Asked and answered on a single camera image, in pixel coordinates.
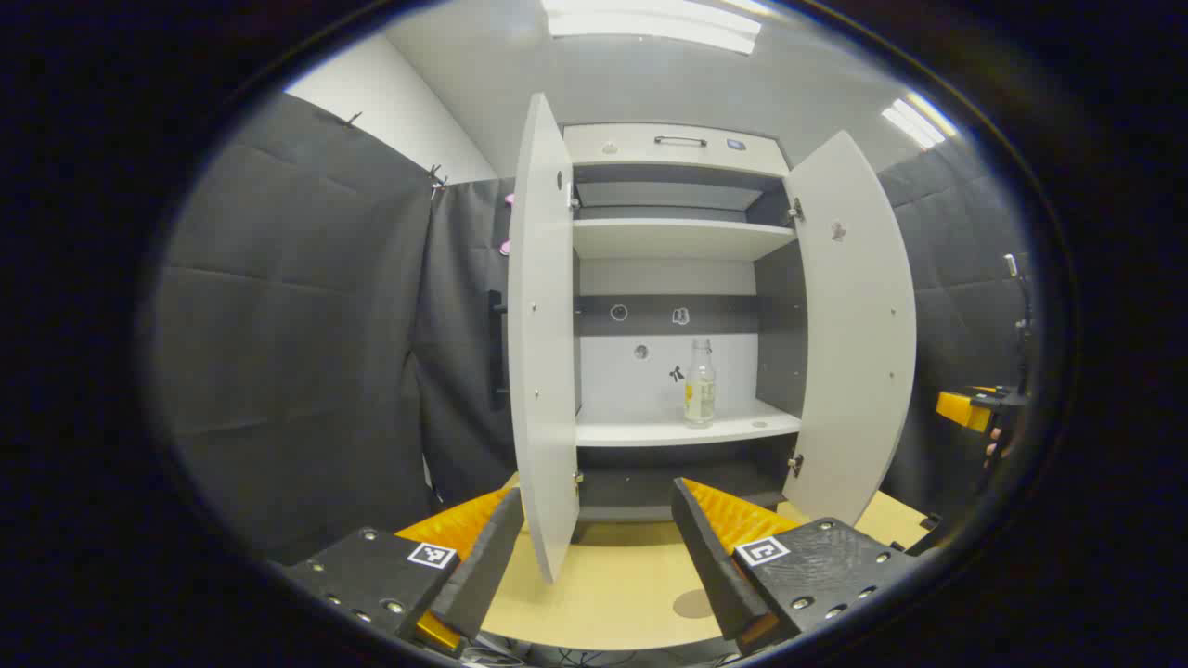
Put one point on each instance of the dark quilted panel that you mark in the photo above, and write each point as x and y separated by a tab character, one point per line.
956	306
297	353

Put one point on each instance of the white cabinet door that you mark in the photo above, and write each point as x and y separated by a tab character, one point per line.
543	371
854	371

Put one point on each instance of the thin black stand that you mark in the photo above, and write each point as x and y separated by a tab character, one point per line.
1019	325

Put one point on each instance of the white and grey cabinet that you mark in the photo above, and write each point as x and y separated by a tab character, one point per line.
677	239

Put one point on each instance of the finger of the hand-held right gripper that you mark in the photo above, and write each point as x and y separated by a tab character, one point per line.
961	410

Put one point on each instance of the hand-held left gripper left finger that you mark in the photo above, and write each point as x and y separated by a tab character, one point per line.
483	566

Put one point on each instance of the clear glass bottle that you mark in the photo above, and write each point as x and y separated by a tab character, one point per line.
700	390

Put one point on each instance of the black backdrop cloth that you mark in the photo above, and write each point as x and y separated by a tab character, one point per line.
459	371

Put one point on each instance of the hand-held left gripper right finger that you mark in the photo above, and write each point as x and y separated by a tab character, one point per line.
710	557

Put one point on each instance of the ceiling light panel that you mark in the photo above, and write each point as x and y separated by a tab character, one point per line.
917	121
650	23

